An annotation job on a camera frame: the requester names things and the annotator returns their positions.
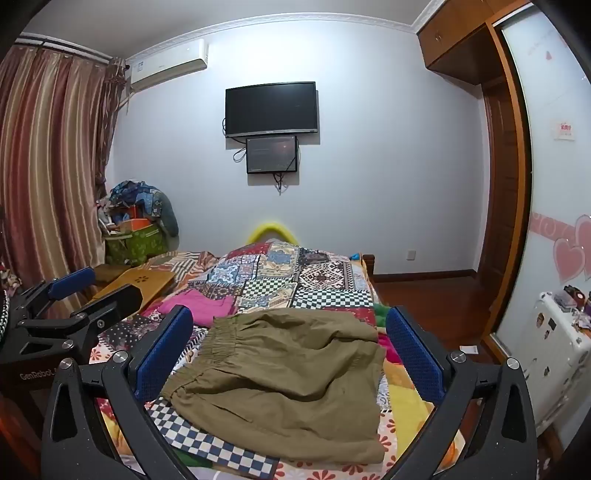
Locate patchwork quilt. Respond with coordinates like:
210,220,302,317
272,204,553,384
90,240,467,480

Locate small black wall monitor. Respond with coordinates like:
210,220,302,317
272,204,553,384
245,135,298,175

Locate striped red curtain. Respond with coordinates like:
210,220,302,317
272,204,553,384
0,39,125,287

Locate brown wooden door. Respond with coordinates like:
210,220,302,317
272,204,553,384
478,76,522,278

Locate large black wall television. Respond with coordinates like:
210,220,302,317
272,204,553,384
225,82,319,138

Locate white curtain rail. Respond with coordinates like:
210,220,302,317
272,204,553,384
14,38,114,63

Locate olive green pants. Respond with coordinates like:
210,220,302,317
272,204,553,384
159,308,387,464

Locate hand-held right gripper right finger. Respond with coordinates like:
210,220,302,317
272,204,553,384
383,305,539,480

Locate wooden overhead cabinet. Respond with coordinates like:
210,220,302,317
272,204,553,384
413,0,541,86

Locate folded pink garment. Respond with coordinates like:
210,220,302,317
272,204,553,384
141,288,238,330

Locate frosted wardrobe door with hearts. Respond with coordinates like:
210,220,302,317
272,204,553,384
489,9,591,365

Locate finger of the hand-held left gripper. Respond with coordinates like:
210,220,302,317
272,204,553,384
16,282,151,365
9,267,97,325

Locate green storage bag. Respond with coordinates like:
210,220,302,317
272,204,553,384
104,226,168,267

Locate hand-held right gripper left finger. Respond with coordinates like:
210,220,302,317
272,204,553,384
41,305,218,480

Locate white air conditioner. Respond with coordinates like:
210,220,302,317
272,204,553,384
126,39,209,90

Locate pile of clothes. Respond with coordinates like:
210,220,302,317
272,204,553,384
97,180,180,236

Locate floral cloth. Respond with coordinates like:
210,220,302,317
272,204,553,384
0,263,21,296

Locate small clutter on suitcase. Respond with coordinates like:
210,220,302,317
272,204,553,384
554,284,591,324

